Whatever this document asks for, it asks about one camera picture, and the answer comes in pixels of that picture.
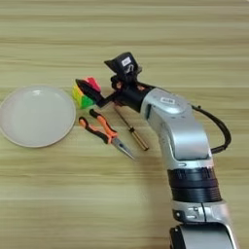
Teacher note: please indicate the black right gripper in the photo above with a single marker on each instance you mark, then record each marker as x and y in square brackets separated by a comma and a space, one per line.
[129, 92]

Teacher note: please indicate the multicolour puzzle cube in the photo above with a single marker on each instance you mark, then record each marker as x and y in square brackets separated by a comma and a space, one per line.
[85, 97]

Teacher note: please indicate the orange and black pliers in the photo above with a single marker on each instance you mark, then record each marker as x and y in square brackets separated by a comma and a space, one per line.
[103, 129]

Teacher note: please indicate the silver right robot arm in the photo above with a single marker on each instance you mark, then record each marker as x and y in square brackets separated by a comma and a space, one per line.
[184, 139]

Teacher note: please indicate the black box with white label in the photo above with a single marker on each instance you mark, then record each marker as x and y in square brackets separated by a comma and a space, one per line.
[124, 63]

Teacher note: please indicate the round beige plate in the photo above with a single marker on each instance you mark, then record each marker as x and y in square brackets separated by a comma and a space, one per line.
[37, 116]

